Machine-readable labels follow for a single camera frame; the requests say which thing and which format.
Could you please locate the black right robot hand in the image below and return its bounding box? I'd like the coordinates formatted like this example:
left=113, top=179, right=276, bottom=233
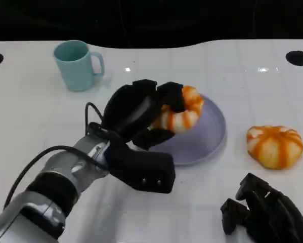
left=220, top=173, right=303, bottom=243

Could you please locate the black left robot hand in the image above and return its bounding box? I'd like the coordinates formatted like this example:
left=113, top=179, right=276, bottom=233
left=101, top=79, right=186, bottom=151

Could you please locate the orange and white bread roll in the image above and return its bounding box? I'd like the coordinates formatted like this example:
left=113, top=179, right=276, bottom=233
left=151, top=86, right=205, bottom=135
left=246, top=125, right=303, bottom=170

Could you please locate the pale green mug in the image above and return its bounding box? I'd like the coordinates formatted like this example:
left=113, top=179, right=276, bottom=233
left=53, top=39, right=106, bottom=92

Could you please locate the lilac plate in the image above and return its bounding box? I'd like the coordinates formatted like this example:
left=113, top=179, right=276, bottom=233
left=148, top=94, right=228, bottom=167

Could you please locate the thin black looped cable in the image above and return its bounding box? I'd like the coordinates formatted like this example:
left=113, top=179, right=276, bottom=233
left=84, top=102, right=105, bottom=136

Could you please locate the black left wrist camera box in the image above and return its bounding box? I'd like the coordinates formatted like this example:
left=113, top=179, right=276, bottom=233
left=104, top=138, right=176, bottom=194

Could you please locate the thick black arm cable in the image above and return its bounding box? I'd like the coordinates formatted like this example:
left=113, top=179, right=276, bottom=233
left=3, top=145, right=109, bottom=211

